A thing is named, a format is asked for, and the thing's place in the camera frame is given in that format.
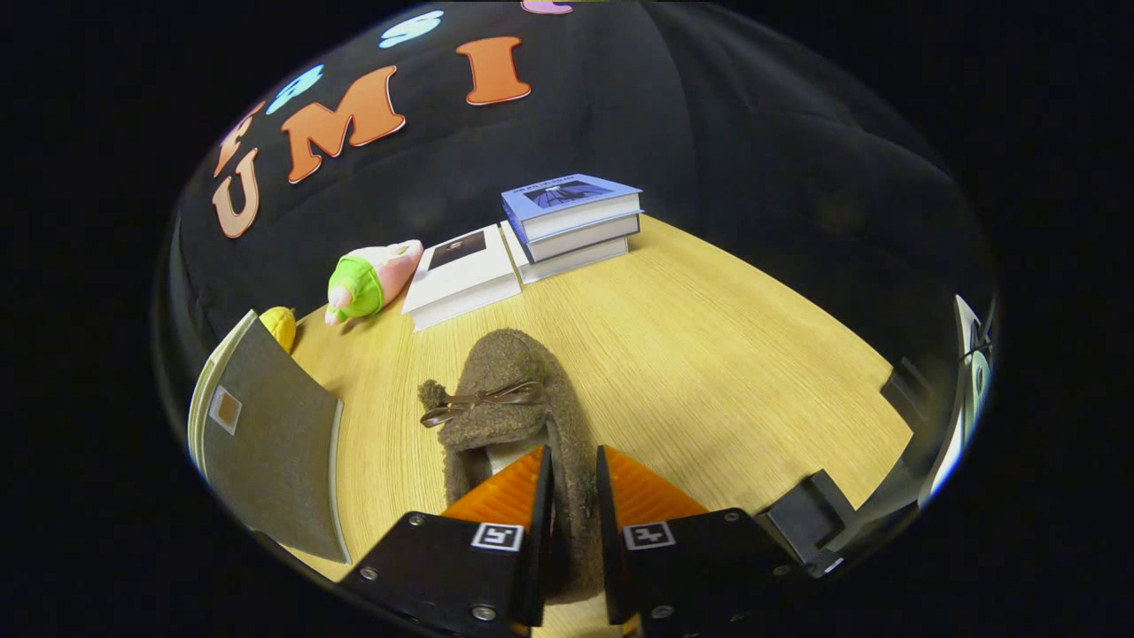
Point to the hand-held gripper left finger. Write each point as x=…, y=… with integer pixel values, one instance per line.
x=540, y=532

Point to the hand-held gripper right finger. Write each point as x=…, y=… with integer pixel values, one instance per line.
x=607, y=532

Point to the brown fuzzy shoe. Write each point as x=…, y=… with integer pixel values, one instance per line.
x=505, y=372

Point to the beige grey storage box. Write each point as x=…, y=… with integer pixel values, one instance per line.
x=275, y=452

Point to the black table clamp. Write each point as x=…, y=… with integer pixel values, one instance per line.
x=904, y=390
x=806, y=518

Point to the white book with portrait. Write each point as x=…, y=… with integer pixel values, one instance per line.
x=461, y=279

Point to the white bottom book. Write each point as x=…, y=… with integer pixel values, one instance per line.
x=576, y=261

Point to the pink green plush toy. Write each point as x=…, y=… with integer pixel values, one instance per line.
x=363, y=283

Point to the yellow knitted plush ball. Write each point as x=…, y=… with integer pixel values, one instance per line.
x=280, y=326

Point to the blue cover book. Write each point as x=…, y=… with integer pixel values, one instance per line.
x=567, y=195

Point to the black backdrop cloth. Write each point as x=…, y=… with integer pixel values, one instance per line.
x=709, y=133

